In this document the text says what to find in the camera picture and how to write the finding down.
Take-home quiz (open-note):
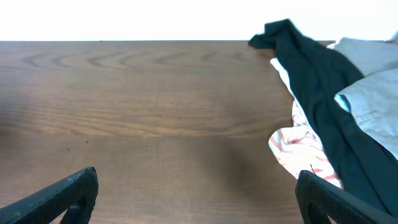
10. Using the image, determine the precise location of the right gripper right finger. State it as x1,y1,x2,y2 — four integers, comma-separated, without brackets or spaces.
295,170,397,224

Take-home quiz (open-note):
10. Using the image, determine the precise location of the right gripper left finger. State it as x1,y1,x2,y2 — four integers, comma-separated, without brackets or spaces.
1,167,99,223

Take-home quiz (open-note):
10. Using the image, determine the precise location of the red striped white garment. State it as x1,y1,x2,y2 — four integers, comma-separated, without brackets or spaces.
267,30,398,190

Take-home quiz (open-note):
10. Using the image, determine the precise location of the grey garment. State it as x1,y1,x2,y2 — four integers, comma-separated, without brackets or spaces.
334,37,397,157

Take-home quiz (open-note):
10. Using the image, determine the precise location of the dark navy garment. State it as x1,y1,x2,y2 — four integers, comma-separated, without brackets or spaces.
249,19,397,217

